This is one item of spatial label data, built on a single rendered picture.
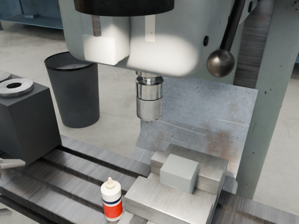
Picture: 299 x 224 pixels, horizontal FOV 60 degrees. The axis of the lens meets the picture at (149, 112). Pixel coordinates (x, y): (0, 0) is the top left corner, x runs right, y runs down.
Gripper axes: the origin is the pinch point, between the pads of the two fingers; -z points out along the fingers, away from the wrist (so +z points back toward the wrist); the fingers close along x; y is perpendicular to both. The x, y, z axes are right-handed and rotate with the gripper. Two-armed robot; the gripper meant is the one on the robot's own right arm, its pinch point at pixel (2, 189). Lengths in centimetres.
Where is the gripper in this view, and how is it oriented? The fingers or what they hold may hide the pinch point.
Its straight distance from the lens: 61.0
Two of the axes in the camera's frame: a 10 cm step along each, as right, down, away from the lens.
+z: -4.2, -1.2, -9.0
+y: -8.7, -2.3, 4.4
